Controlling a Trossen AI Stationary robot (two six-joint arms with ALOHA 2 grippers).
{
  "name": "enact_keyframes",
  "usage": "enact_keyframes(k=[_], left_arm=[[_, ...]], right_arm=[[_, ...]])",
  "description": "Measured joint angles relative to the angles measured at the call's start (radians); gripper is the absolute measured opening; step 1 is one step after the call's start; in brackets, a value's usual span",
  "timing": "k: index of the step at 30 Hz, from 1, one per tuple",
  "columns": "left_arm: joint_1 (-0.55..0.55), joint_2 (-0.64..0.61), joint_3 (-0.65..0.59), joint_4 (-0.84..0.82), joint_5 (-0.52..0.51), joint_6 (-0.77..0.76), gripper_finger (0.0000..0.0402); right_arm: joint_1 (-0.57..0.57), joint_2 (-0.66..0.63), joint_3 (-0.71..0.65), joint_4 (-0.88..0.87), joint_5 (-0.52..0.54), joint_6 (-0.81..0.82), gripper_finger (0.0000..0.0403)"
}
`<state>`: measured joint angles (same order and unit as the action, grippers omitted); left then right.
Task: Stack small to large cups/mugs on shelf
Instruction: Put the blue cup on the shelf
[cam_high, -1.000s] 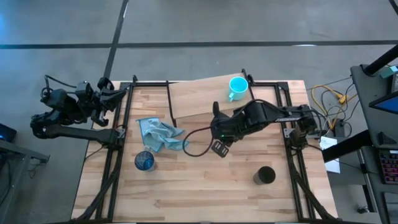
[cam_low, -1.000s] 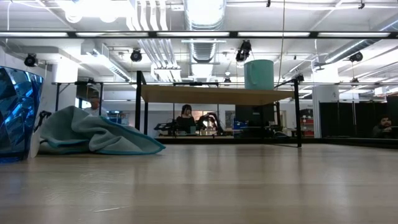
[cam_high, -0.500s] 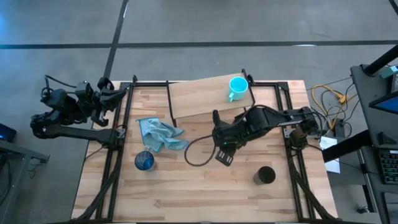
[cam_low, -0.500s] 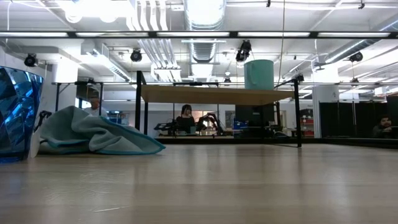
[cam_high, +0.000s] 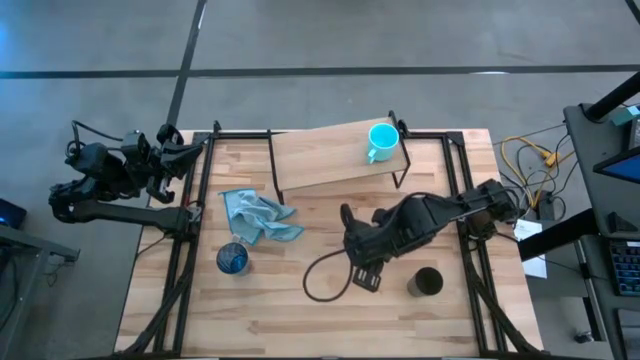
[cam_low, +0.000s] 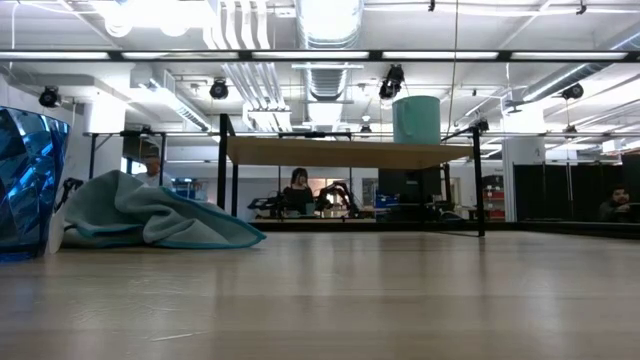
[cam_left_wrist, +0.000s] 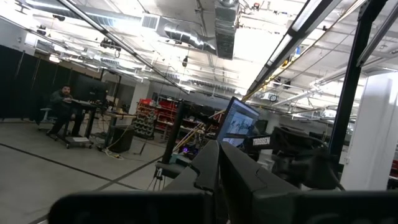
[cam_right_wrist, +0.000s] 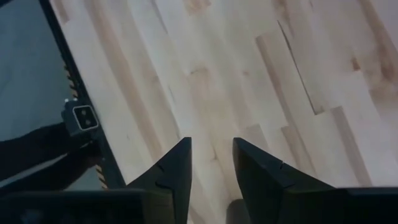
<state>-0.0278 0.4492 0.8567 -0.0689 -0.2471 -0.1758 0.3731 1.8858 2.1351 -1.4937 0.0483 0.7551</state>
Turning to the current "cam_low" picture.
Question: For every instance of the black partition panel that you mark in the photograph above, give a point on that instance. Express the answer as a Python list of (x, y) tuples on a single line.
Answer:
[(560, 190)]

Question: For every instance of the white shallow dish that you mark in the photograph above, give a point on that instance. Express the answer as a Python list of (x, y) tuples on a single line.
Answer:
[(55, 232)]

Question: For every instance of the black background rig frame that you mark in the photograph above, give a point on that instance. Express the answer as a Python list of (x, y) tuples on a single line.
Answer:
[(162, 150)]

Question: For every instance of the person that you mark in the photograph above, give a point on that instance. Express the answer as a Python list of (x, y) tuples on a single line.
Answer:
[(617, 205), (151, 175), (298, 195)]

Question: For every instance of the blue storage bin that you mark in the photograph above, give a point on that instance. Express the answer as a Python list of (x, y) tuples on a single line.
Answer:
[(386, 201)]

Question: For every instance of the teal grey cloth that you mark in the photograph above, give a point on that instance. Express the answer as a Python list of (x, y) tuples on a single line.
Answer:
[(150, 215)]

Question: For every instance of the silver ventilation duct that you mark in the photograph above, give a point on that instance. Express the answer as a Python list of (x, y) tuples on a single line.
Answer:
[(327, 30)]

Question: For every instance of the teal plastic mug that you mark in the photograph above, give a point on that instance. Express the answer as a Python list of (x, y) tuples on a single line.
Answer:
[(417, 120)]

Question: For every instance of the black monitor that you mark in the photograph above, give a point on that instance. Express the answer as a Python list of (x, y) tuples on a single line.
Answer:
[(410, 182)]

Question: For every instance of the red storage bin rack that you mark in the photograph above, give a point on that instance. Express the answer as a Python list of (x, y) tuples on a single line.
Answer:
[(494, 197)]

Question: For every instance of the background black robot arm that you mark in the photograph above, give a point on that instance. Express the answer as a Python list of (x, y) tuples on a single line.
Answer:
[(70, 186), (264, 203), (340, 192)]

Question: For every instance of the blue faceted plastic tumbler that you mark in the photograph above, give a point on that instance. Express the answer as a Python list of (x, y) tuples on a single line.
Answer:
[(30, 180)]

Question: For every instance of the wooden shelf black metal frame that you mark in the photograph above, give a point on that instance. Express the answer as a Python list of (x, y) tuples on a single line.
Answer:
[(340, 152)]

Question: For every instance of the black ceiling spotlight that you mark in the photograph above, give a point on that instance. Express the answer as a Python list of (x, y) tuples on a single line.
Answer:
[(48, 96), (218, 89), (573, 91), (391, 82)]

